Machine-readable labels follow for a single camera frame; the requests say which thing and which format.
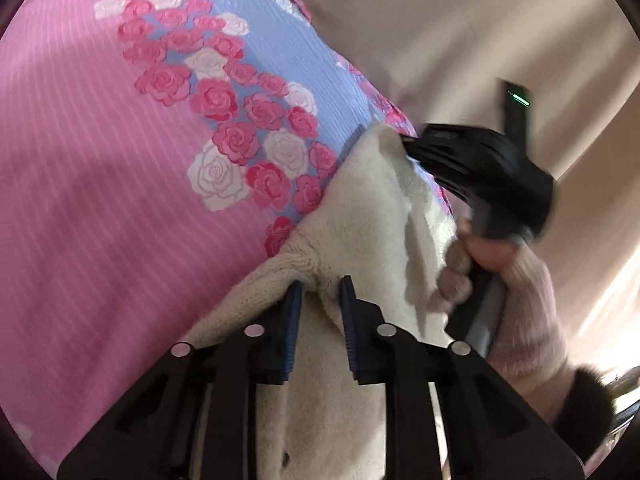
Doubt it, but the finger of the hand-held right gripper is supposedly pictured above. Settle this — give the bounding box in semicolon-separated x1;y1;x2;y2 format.
399;132;441;173

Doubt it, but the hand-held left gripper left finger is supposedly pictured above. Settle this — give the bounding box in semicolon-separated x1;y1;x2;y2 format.
57;281;304;480

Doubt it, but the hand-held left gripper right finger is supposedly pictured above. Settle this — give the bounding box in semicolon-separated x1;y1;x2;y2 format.
339;275;584;480

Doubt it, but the cream knit sweater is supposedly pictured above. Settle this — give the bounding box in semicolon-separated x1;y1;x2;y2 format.
182;122;462;480

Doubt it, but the person's right hand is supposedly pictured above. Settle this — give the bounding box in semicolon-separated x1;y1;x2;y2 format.
427;219;575;427

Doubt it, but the beige curtain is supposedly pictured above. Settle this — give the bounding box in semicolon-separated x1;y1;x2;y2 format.
220;0;640;381

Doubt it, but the pink floral bedsheet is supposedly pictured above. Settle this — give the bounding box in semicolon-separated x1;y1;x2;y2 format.
0;0;462;472

